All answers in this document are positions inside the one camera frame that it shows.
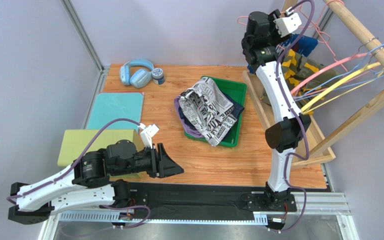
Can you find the thin pink wire hanger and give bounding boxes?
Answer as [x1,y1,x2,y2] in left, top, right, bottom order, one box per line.
[236,0,344,62]

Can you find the blue wire hanger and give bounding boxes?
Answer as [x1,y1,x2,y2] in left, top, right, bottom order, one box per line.
[293,43,384,102]

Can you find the blue white patterned garment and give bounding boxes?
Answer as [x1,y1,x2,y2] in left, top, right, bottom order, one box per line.
[280,34,319,57]

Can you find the yellow clothes hanger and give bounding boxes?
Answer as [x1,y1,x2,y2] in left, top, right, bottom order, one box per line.
[300,62,384,114]

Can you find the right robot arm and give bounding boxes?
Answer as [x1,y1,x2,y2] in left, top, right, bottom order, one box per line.
[241,10,311,211]

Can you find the small blue white jar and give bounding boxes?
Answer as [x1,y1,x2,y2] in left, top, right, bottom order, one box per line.
[151,67,165,85]

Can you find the light blue headphones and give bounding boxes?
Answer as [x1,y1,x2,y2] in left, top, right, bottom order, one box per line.
[119,59,155,89]

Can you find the purple trousers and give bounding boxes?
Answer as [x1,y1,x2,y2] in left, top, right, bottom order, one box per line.
[173,95,204,138]

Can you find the green plastic tray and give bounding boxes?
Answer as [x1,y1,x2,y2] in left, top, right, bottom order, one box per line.
[184,76,247,148]

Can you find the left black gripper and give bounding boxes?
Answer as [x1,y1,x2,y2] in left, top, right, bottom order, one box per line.
[113,142,186,178]

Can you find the dark blue denim garment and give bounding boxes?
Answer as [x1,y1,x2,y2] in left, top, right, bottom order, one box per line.
[223,92,245,130]

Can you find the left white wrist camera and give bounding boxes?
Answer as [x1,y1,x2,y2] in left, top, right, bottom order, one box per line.
[138,123,160,148]

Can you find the olive green box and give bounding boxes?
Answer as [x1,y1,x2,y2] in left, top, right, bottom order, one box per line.
[57,129,145,168]

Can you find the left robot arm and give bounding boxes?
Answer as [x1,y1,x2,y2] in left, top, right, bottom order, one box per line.
[7,140,184,225]

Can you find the thick pink hanger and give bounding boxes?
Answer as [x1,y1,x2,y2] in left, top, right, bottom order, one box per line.
[290,52,370,96]

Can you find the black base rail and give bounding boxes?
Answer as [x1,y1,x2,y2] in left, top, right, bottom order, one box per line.
[66,179,299,222]

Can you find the yellow camouflage garment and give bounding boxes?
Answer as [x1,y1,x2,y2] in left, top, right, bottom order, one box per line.
[260,48,343,106]

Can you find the newspaper print garment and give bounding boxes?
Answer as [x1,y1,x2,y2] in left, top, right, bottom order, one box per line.
[174,76,238,147]

